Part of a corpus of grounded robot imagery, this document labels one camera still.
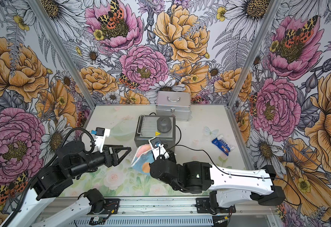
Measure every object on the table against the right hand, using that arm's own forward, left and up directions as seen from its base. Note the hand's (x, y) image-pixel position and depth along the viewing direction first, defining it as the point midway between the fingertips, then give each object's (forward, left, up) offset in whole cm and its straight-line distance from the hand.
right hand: (154, 155), depth 62 cm
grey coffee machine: (+15, -4, 0) cm, 15 cm away
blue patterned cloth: (-2, +4, +2) cm, 5 cm away
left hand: (+1, +12, +1) cm, 12 cm away
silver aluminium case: (+49, -12, -16) cm, 53 cm away
